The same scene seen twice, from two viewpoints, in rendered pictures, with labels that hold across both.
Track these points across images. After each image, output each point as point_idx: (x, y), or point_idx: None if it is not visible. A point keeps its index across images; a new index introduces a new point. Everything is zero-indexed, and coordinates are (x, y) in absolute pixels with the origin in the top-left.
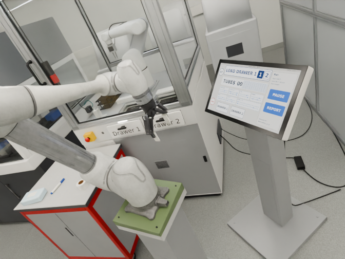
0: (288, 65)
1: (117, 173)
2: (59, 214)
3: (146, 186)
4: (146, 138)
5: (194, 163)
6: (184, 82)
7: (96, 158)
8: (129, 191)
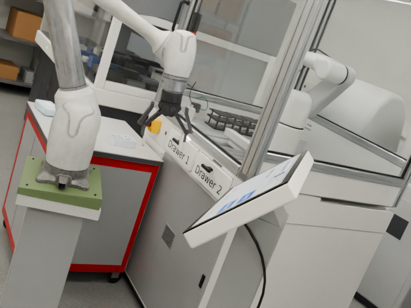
0: (290, 175)
1: (64, 104)
2: (36, 139)
3: (66, 144)
4: (185, 182)
5: (190, 274)
6: (261, 145)
7: (81, 88)
8: (51, 129)
